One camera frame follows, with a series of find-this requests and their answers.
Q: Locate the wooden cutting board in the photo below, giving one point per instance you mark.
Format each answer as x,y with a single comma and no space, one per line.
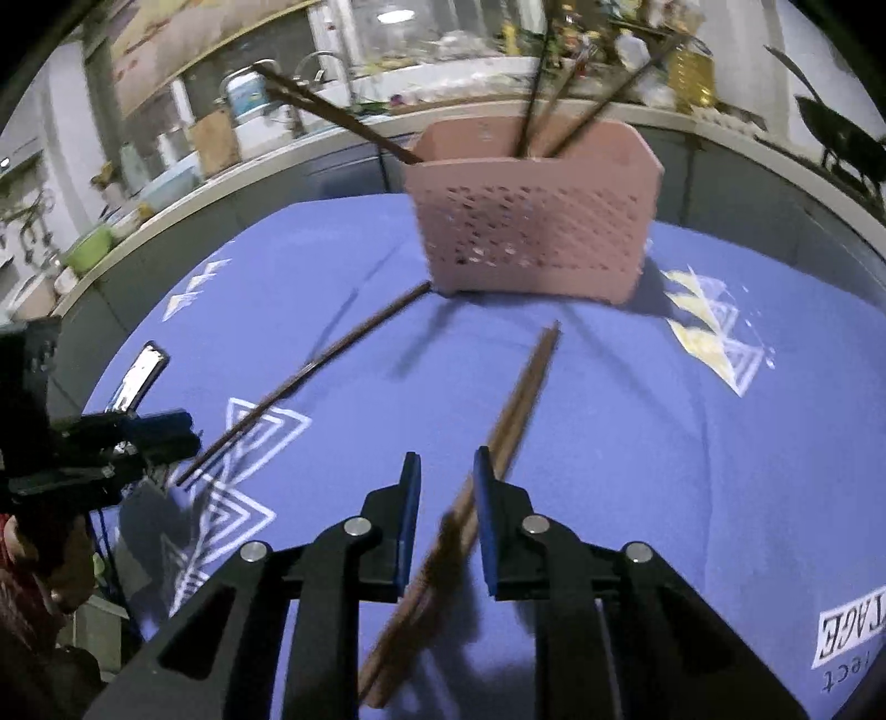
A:
214,142

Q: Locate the black smartphone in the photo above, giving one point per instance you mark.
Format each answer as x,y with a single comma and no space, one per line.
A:
138,377

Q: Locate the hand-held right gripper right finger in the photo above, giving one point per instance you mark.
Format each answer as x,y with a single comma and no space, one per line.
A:
486,519

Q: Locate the light blue plastic basin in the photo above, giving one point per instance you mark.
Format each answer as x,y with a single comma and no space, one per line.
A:
166,183

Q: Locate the pink perforated plastic utensil basket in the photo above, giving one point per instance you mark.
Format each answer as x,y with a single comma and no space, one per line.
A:
533,214

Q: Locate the green bowl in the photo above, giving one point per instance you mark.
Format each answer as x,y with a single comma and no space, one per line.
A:
90,249

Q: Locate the person's left forearm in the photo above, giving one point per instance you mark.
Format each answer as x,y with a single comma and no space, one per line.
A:
41,568

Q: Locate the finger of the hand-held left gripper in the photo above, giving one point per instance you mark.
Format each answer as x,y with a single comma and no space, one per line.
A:
159,433
69,478

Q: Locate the white pot with blue label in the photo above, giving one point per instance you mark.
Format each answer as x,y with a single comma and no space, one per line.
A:
246,93

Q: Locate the kitchen counter with grey cabinets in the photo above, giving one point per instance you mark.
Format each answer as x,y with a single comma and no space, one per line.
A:
277,187

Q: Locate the black wok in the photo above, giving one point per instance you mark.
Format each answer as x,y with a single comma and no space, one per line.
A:
837,131

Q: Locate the light brown wooden chopstick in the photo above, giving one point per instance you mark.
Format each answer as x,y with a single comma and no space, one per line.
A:
557,111

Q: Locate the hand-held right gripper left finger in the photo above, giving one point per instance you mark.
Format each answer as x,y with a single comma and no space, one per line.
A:
412,512

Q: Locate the chopsticks inside basket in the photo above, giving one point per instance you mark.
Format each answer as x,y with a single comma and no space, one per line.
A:
616,97

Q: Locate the row of condiment bottles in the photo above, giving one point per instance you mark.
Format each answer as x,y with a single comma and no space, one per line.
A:
588,28

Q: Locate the kitchen window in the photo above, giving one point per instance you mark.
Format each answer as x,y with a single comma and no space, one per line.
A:
415,28

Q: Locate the dark brown wooden chopstick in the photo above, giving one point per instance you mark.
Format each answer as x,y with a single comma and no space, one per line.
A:
297,104

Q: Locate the curved metal kitchen faucet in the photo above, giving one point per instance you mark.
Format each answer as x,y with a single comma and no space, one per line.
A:
325,59

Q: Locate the yellow cooking oil bottle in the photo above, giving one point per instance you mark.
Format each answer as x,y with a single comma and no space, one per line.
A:
692,73

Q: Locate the black chopstick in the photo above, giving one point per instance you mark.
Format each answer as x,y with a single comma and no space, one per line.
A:
536,76

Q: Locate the blue printed tablecloth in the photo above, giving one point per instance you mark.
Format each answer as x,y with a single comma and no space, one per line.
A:
623,450

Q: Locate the reddish brown wooden chopstick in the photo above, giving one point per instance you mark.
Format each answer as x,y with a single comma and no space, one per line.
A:
308,370
304,93

